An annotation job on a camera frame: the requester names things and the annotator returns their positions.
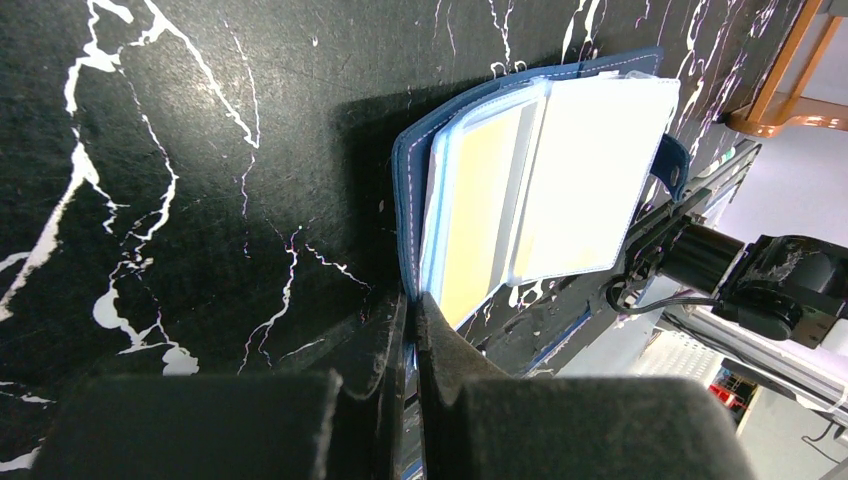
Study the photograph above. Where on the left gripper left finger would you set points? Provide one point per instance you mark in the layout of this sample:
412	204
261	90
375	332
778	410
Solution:
336	414

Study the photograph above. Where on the orange wooden tiered rack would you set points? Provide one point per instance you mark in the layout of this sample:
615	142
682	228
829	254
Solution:
781	101

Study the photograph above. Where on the gold credit card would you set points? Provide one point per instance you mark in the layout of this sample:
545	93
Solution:
491	160
562	250

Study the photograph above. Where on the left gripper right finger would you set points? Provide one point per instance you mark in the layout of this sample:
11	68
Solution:
481	423

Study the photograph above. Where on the blue leather card holder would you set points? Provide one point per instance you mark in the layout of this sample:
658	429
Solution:
602	129

